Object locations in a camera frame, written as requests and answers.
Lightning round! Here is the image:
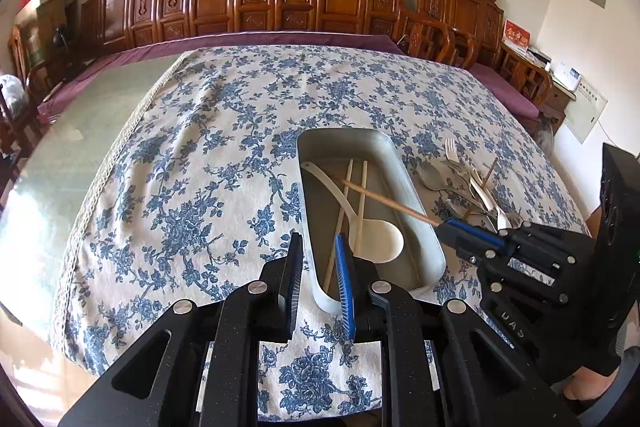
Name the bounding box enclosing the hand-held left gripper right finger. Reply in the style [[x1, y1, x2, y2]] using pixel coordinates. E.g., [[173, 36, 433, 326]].
[[334, 233, 581, 427]]

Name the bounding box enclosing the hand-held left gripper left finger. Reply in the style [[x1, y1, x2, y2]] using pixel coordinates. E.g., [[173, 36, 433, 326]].
[[57, 231, 306, 427]]

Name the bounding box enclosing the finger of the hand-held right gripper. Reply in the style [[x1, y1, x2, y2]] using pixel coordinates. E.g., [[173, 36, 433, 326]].
[[434, 226, 572, 308], [445, 217, 595, 280]]

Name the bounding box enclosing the wooden chopstick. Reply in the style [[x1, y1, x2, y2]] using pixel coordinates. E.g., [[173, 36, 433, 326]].
[[464, 158, 500, 222], [323, 159, 354, 292], [343, 178, 445, 228]]

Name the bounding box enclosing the metal fork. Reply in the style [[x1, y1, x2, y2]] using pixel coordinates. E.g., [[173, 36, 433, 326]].
[[444, 138, 476, 188], [451, 158, 488, 204]]

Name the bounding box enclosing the metal utensil tray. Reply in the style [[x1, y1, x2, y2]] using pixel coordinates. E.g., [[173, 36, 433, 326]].
[[296, 128, 447, 318]]

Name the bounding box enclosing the person's right forearm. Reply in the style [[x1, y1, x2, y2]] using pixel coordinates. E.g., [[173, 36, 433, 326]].
[[562, 354, 622, 405]]

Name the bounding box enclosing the white ladle spoon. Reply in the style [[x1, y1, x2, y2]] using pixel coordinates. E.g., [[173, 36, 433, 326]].
[[299, 161, 405, 265]]

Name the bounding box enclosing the white leaning board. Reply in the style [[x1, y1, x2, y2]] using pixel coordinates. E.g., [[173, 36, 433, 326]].
[[565, 82, 609, 146]]

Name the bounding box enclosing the wooden side table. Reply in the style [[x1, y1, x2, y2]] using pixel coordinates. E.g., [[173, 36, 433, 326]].
[[500, 42, 572, 120]]

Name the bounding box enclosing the blue floral tablecloth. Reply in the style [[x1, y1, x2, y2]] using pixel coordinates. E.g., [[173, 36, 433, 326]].
[[50, 44, 591, 423]]

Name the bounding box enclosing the white telephone device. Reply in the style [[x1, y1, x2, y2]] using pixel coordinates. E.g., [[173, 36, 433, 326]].
[[552, 62, 582, 90]]

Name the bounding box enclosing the carved wooden armchair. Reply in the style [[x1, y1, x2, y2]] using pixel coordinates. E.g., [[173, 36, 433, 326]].
[[400, 0, 507, 70]]

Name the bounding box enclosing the clear plastic bag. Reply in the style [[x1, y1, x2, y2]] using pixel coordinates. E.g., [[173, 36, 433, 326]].
[[0, 74, 27, 108]]

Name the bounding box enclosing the wooden dining chair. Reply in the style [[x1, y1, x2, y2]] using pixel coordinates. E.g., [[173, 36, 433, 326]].
[[0, 24, 56, 158]]

